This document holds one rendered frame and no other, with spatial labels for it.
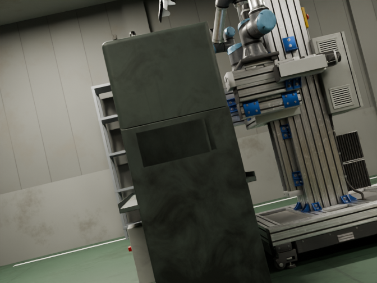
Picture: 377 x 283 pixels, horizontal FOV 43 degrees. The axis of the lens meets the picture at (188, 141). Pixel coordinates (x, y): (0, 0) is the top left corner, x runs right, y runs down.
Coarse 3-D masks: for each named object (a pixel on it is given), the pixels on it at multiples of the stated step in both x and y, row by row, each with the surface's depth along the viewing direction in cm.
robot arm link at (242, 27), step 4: (244, 20) 274; (248, 20) 273; (240, 24) 275; (244, 24) 273; (240, 28) 275; (244, 28) 272; (240, 32) 276; (244, 32) 272; (248, 32) 269; (240, 36) 277; (244, 36) 274; (248, 36) 272; (252, 36) 270; (244, 40) 274; (248, 40) 273; (252, 40) 272
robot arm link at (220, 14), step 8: (216, 0) 332; (224, 0) 328; (232, 0) 329; (216, 8) 336; (224, 8) 331; (216, 16) 337; (224, 16) 336; (216, 24) 340; (224, 24) 341; (216, 32) 342; (216, 40) 346; (216, 48) 349; (224, 48) 352
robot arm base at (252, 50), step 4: (256, 40) 272; (260, 40) 274; (244, 44) 275; (248, 44) 273; (252, 44) 272; (256, 44) 272; (260, 44) 273; (244, 48) 275; (248, 48) 273; (252, 48) 271; (256, 48) 271; (260, 48) 272; (264, 48) 274; (244, 52) 275; (248, 52) 273; (252, 52) 271; (256, 52) 270; (260, 52) 270; (264, 52) 271; (244, 56) 274; (248, 56) 272; (252, 56) 270
